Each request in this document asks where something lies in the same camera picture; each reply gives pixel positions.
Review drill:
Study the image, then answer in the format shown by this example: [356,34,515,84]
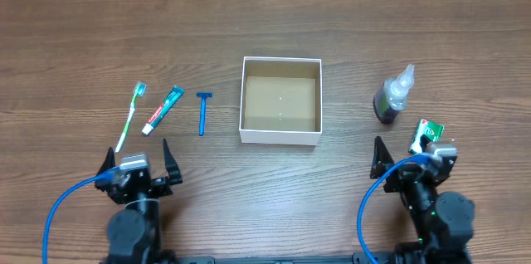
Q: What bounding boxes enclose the green Dettol soap bar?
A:
[408,119,445,154]

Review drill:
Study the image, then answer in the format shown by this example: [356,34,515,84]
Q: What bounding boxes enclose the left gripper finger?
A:
[163,139,183,184]
[95,147,115,183]

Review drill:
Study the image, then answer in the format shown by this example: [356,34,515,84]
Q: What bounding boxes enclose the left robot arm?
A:
[95,140,183,264]

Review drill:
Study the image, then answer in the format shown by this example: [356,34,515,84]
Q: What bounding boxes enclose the green white toothbrush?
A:
[114,81,147,153]

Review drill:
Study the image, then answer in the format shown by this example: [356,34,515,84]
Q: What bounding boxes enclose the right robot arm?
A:
[370,136,475,264]

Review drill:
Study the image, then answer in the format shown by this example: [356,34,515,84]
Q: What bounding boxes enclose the green toothpaste tube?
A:
[141,86,186,136]

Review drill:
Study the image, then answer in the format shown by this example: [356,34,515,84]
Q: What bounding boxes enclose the white cardboard box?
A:
[239,56,323,146]

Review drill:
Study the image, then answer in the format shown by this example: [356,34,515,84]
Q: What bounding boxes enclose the blue cable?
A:
[41,168,121,264]
[357,152,432,264]

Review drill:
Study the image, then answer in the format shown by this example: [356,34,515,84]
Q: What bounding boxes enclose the blue disposable razor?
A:
[196,92,212,136]

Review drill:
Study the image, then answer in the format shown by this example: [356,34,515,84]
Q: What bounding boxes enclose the left blue cable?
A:
[41,168,121,264]

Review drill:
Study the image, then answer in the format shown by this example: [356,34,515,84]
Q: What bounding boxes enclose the clear hand wash bottle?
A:
[373,64,415,125]

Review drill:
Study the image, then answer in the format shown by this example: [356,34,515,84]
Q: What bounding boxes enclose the right blue cable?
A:
[357,152,432,264]

